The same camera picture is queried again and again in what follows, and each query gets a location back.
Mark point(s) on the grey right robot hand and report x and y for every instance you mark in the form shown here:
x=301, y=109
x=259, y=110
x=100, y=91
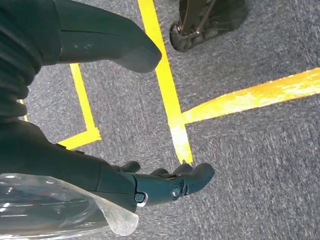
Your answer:
x=105, y=36

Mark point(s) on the yellow floor tape strip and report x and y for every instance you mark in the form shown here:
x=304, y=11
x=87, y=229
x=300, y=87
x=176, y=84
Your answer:
x=82, y=96
x=23, y=111
x=167, y=82

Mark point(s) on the black robot foot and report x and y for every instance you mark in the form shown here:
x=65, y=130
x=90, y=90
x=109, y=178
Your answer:
x=225, y=20

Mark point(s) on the clear plastic film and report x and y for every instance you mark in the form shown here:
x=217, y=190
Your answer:
x=37, y=205

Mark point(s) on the orange floor tape strip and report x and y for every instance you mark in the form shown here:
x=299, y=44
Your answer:
x=250, y=96

